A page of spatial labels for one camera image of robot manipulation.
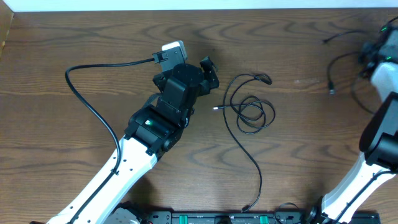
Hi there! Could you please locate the left camera black cable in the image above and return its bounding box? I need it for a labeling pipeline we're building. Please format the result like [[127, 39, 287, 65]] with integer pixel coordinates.
[[64, 57, 156, 224]]

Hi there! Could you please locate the black USB cable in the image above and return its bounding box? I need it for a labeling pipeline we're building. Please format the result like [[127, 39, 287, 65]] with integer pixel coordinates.
[[322, 29, 377, 114], [213, 73, 277, 213]]

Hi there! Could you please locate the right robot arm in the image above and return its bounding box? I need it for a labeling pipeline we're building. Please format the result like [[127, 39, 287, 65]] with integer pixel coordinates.
[[304, 21, 397, 224]]

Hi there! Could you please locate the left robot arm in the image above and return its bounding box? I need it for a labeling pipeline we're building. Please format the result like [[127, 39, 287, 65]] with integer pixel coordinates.
[[49, 57, 219, 223]]

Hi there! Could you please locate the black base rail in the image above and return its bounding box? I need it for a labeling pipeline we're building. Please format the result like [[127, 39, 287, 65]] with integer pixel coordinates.
[[105, 208, 382, 224]]

